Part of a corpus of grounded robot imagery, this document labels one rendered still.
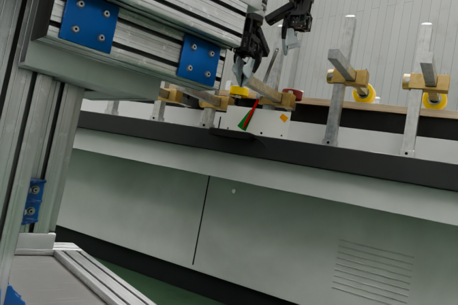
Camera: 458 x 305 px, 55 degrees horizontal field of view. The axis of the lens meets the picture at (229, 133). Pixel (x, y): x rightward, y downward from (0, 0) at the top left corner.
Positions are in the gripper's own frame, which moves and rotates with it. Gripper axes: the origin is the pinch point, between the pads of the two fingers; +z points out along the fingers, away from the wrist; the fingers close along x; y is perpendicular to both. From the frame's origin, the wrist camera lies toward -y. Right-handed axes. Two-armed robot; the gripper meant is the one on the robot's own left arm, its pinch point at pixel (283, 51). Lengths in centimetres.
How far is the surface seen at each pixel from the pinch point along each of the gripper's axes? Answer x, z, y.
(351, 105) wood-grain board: 25.9, 12.2, 20.3
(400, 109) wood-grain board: 25.9, 12.0, 38.1
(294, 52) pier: 592, -181, -232
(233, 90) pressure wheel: 18.0, 12.2, -27.0
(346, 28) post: 6.1, -10.9, 19.1
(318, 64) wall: 579, -158, -180
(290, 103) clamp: 6.0, 17.1, 3.6
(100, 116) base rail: 4, 32, -84
